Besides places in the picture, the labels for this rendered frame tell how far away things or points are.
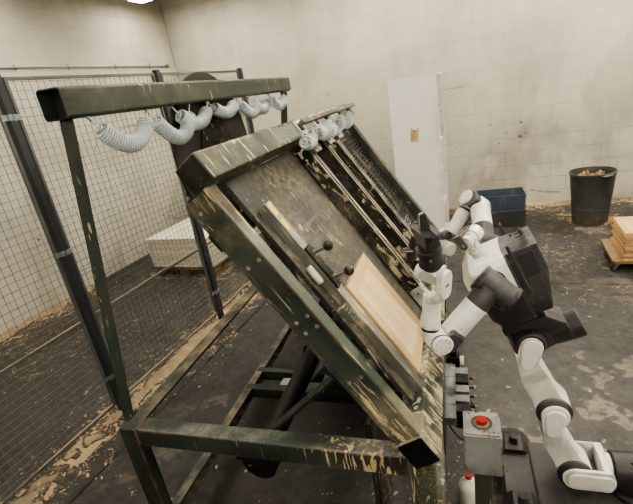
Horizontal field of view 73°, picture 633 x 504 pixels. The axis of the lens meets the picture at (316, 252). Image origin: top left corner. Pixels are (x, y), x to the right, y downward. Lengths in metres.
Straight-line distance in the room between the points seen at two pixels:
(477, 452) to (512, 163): 5.81
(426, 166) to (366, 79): 2.09
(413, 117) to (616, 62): 2.75
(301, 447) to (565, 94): 6.09
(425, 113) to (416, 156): 0.53
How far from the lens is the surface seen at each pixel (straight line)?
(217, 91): 2.48
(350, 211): 2.23
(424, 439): 1.65
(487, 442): 1.63
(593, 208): 6.21
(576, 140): 7.13
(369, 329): 1.70
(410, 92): 5.65
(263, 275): 1.42
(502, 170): 7.12
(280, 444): 1.86
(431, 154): 5.69
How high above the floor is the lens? 2.05
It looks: 20 degrees down
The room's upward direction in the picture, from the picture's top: 10 degrees counter-clockwise
